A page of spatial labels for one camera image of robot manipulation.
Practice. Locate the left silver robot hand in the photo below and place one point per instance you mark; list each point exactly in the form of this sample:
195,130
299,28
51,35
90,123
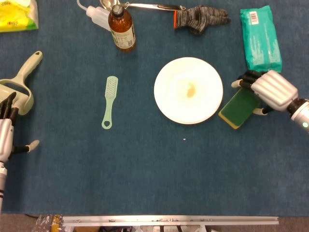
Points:
6,135

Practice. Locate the white plastic squeeze bottle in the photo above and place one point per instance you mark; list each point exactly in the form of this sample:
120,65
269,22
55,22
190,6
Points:
99,15

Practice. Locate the teal table mat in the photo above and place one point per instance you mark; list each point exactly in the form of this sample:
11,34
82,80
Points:
144,169

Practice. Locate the sage green lint roller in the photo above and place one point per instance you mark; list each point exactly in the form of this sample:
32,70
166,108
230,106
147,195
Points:
26,70

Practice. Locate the green wet wipes pack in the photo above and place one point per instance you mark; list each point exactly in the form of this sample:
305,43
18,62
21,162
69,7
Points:
262,41

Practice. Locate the light green plastic brush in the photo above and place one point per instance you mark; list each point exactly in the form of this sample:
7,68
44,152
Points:
111,84

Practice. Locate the grey knit work glove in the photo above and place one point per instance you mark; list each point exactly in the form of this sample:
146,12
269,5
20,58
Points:
193,18

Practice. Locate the yellow tissue pack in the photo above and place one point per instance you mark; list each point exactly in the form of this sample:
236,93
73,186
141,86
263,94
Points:
17,17

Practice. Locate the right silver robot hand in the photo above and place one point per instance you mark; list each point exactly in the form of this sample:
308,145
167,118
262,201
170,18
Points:
272,89

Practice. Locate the aluminium profile rail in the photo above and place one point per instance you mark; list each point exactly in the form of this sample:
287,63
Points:
169,220

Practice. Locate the clear plastic bag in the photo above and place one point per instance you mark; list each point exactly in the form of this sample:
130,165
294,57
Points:
46,223

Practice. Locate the amber bottle with black cap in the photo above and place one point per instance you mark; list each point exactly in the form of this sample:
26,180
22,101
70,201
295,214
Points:
122,26

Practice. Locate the white round plate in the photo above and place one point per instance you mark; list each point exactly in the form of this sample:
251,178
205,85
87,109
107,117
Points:
173,106

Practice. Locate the green yellow sponge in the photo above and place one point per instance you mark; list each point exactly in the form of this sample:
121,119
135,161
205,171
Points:
239,108

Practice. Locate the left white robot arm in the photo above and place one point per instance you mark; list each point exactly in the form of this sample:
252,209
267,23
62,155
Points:
2,183

